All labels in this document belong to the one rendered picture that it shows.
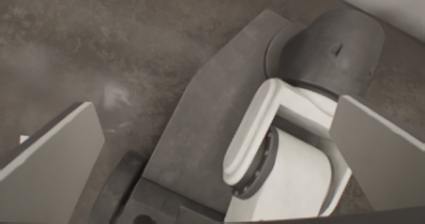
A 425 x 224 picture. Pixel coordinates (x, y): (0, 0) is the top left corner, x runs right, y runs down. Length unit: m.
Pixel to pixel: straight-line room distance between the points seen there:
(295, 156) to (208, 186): 0.23
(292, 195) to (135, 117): 0.48
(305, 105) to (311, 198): 0.14
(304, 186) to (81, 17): 0.72
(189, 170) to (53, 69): 0.50
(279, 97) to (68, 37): 0.63
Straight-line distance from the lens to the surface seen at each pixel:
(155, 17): 0.72
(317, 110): 0.38
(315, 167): 0.39
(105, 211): 0.55
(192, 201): 0.54
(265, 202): 0.35
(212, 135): 0.50
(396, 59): 1.01
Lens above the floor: 0.66
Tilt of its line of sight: 84 degrees down
